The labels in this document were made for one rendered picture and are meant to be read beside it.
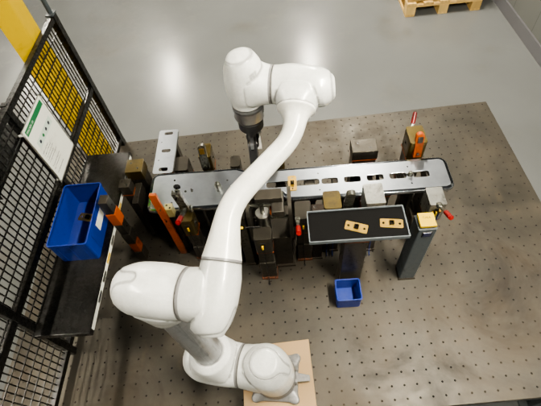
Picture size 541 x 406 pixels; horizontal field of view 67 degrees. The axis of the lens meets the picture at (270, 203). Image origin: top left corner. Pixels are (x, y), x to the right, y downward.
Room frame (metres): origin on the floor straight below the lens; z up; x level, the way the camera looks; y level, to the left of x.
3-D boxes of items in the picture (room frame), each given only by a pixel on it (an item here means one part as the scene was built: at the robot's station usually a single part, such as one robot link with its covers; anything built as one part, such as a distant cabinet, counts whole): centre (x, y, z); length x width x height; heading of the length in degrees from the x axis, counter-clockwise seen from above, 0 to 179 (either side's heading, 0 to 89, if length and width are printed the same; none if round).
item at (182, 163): (1.39, 0.41, 0.84); 0.12 x 0.07 x 0.28; 174
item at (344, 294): (0.67, -0.28, 0.75); 0.11 x 0.10 x 0.09; 84
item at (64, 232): (1.03, 0.80, 1.10); 0.30 x 0.17 x 0.13; 175
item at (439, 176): (1.14, -0.13, 1.00); 1.38 x 0.22 x 0.02; 84
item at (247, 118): (0.89, 0.02, 1.69); 0.09 x 0.09 x 0.06
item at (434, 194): (0.90, -0.68, 0.88); 0.12 x 0.07 x 0.36; 174
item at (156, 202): (1.03, 0.47, 0.95); 0.03 x 0.01 x 0.50; 84
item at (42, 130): (1.33, 0.89, 1.30); 0.23 x 0.02 x 0.31; 174
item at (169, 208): (1.06, 0.44, 0.88); 0.04 x 0.04 x 0.37; 84
